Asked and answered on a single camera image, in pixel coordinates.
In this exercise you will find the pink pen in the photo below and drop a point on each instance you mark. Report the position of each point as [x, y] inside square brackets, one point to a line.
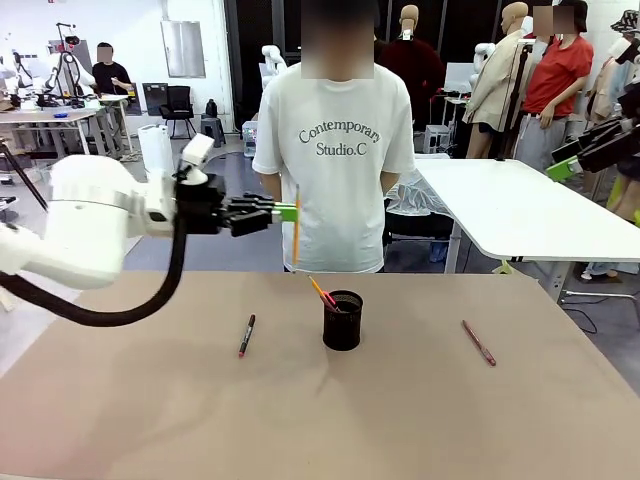
[331, 301]

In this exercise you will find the dark red pen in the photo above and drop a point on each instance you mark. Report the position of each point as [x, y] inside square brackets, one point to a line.
[478, 343]

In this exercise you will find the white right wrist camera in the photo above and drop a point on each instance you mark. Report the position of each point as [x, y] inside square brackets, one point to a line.
[620, 49]

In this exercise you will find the mannequin in dark red sweater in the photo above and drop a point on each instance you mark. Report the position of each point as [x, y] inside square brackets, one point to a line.
[415, 70]

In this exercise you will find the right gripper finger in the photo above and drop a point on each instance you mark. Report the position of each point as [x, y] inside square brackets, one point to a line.
[600, 134]
[565, 167]

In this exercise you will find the white air purifier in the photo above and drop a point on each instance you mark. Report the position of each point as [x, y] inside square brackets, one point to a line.
[152, 145]

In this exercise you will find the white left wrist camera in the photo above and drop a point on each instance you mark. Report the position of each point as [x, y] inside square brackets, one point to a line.
[197, 147]

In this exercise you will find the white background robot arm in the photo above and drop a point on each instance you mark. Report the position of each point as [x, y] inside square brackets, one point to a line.
[272, 55]

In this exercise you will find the grey wall panel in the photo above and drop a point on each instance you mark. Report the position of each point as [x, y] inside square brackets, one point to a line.
[183, 49]

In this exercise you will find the grey plastic stool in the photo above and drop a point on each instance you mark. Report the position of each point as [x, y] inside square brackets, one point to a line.
[218, 127]

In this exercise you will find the black tripod leg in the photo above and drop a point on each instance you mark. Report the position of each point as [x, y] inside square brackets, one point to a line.
[25, 180]

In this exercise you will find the white table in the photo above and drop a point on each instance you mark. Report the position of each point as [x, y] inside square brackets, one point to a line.
[515, 205]

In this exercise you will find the person in red shirt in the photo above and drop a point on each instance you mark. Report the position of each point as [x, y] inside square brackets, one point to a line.
[560, 75]

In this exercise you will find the light wooden desk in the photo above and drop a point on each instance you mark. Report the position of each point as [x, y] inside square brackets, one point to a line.
[45, 116]

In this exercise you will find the translucent plastic sheet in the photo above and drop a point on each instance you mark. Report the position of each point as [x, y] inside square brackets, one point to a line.
[415, 195]

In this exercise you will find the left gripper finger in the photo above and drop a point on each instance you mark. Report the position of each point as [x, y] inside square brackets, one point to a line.
[285, 212]
[250, 204]

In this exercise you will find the mannequin in beige jacket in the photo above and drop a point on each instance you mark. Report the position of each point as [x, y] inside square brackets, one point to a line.
[492, 85]

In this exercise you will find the black marker with red caps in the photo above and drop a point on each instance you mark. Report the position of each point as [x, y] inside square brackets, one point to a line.
[247, 336]

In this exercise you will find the white computer tower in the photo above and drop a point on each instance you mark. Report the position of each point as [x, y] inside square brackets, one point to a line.
[436, 139]

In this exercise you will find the black office chair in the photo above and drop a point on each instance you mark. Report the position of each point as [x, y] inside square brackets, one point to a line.
[177, 105]

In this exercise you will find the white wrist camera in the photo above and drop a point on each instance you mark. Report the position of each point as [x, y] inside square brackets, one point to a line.
[197, 147]
[620, 49]

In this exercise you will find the person in black shirt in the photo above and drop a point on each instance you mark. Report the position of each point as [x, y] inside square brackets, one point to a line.
[112, 77]

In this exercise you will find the black and white robot stand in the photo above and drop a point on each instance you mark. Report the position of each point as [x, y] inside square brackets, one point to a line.
[67, 70]

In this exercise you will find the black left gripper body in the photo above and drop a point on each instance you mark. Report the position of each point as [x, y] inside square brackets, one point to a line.
[200, 205]

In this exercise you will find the yellow pencil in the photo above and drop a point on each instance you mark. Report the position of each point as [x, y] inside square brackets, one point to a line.
[296, 240]
[317, 287]

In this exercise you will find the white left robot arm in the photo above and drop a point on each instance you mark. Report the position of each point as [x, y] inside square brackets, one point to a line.
[85, 225]

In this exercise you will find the person in white T-shirt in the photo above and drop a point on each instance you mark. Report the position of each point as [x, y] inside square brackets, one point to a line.
[335, 175]

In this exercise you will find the black bag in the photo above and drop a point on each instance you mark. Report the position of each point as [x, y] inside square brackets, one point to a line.
[211, 108]

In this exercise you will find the person's right forearm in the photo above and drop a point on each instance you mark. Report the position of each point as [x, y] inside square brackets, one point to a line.
[271, 186]

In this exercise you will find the black mesh pen holder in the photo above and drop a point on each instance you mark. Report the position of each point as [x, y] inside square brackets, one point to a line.
[342, 327]

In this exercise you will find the person's left forearm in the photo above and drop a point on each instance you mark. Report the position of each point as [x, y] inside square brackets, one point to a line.
[391, 182]

